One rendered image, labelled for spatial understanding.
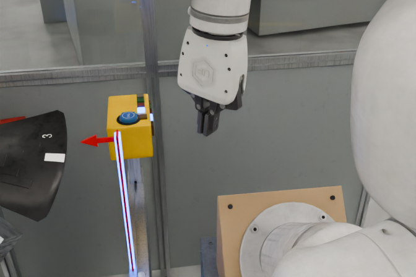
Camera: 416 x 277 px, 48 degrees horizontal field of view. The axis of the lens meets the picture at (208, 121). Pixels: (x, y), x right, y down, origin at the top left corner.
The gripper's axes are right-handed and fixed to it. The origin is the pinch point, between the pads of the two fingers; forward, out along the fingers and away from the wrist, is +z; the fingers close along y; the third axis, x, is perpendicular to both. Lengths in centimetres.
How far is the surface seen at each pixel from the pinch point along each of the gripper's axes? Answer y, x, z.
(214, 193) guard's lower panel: -38, 72, 76
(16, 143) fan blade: -28.2, -16.1, 8.8
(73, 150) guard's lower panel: -75, 36, 55
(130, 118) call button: -28.8, 13.5, 15.9
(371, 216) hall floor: 11, 149, 111
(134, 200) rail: -26.8, 12.9, 38.2
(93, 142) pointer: -17.3, -8.5, 7.5
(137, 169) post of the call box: -30.8, 18.4, 33.4
